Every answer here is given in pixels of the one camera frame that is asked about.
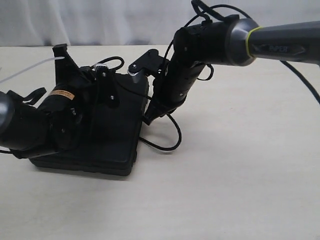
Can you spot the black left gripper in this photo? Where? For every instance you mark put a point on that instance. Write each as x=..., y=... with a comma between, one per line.
x=74, y=98

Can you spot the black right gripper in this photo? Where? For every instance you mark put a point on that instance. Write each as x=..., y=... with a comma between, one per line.
x=169, y=93

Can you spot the black plastic carry case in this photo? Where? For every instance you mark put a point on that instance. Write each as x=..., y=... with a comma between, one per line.
x=112, y=147

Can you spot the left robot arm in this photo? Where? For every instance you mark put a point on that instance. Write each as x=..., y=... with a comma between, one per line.
x=26, y=130

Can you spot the white zip tie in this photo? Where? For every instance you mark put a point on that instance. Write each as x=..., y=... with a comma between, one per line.
x=31, y=67

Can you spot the white backdrop curtain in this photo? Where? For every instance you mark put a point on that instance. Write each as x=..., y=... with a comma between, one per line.
x=91, y=22

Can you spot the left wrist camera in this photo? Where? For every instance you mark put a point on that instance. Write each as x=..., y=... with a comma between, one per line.
x=108, y=93

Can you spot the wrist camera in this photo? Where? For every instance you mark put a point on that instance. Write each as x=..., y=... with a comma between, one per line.
x=148, y=64
x=108, y=93

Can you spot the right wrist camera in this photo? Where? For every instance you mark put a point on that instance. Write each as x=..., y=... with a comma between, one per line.
x=148, y=64

